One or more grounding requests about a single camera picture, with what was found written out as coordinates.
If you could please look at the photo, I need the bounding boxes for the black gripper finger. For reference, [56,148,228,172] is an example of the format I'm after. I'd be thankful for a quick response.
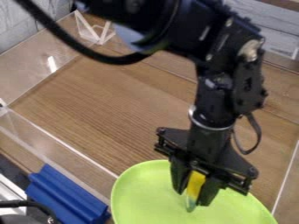
[197,175,227,207]
[169,156,191,194]

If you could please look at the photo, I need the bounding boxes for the black cable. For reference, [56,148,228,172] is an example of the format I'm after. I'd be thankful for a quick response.
[0,199,57,224]

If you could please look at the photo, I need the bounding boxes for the clear acrylic corner bracket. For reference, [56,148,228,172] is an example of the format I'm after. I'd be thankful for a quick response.
[73,10,116,46]

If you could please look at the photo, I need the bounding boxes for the clear acrylic wall panels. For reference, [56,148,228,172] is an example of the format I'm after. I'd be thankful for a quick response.
[0,9,299,217]

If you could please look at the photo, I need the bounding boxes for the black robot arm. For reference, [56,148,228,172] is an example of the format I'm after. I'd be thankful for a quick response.
[75,0,267,207]

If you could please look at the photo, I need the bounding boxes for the yellow banana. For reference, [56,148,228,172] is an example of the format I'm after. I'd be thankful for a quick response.
[185,171,205,213]

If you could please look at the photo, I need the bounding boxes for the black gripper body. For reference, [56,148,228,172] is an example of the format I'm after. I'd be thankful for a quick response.
[153,108,257,195]

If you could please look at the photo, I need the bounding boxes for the blue plastic block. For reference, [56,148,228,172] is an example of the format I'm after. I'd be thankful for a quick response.
[25,164,111,224]

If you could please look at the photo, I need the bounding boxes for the green plate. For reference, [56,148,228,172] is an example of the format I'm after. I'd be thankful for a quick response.
[111,160,277,224]

